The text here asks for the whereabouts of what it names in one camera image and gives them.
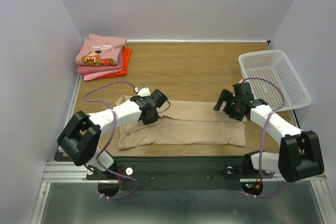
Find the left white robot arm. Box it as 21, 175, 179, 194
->
57, 88, 168, 179

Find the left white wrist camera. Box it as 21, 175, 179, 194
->
134, 87, 151, 97

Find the beige t shirt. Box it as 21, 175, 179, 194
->
118, 101, 247, 150

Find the aluminium frame rail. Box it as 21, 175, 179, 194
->
30, 76, 92, 224

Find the dark pink folded shirt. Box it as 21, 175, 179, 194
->
78, 48, 124, 75

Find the white plastic basket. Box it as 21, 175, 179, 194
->
238, 50, 311, 111

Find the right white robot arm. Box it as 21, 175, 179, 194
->
213, 82, 324, 183

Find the light pink folded shirt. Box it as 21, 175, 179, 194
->
83, 71, 124, 81

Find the pink printed folded shirt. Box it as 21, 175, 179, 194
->
75, 34, 127, 67

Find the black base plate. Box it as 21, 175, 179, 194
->
85, 155, 274, 192

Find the orange folded shirt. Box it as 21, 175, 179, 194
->
105, 47, 132, 78

